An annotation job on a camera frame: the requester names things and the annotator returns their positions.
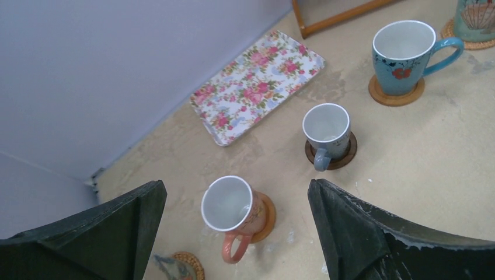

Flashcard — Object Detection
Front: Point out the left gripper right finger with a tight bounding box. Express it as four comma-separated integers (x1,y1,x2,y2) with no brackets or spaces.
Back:
308,179,494,280

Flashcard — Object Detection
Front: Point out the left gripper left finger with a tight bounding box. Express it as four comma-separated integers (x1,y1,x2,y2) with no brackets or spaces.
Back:
1,180,167,279

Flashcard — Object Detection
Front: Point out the beige mug with pattern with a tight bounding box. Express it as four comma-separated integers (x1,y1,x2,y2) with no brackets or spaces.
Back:
154,255,197,280

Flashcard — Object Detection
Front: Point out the woven rattan coaster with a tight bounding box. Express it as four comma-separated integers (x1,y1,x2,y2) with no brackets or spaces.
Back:
172,251,205,280
440,19,495,50

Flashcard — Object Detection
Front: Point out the dark wooden coaster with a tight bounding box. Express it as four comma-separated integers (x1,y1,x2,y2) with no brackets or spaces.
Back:
305,132,358,170

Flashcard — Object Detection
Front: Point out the light wooden coaster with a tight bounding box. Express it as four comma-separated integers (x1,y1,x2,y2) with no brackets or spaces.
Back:
250,191,276,244

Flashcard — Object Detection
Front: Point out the pink mug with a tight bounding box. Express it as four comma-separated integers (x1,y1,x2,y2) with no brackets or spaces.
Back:
201,175,266,264

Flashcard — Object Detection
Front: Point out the small grey mug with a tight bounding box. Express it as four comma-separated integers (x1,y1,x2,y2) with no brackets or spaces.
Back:
302,103,350,172

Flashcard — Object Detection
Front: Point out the orange coaster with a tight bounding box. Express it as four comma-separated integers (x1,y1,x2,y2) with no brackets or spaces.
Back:
368,75,425,107

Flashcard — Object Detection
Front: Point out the blue mug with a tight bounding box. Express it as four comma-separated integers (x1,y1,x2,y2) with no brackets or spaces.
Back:
372,20,465,96

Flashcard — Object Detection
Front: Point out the tall beige mug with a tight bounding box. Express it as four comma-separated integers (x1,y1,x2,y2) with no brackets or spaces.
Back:
454,0,494,43

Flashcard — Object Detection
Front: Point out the floral tray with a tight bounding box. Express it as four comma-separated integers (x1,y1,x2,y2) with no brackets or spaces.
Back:
190,30,326,146

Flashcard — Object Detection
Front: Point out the wooden rack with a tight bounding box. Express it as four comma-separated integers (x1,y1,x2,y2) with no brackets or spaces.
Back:
292,0,395,39

